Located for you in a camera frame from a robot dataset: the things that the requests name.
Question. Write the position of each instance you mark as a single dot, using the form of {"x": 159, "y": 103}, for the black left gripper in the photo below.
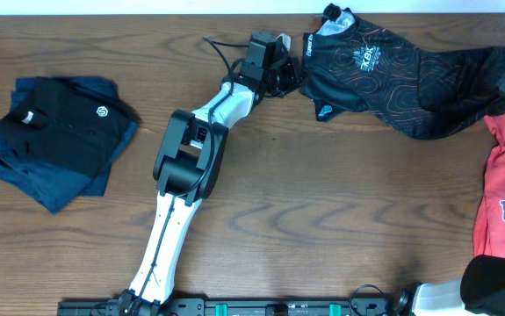
{"x": 293, "y": 73}

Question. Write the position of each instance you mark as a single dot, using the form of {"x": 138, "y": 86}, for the black orange-patterned jersey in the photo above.
{"x": 354, "y": 65}

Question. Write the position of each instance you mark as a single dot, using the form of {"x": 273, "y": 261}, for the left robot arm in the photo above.
{"x": 186, "y": 170}

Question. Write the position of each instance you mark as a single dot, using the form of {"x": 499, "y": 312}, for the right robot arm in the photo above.
{"x": 489, "y": 285}

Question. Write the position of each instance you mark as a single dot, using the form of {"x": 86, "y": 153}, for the navy blue folded shirt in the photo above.
{"x": 51, "y": 186}

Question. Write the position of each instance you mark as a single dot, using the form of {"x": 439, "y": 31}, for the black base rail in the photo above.
{"x": 205, "y": 307}

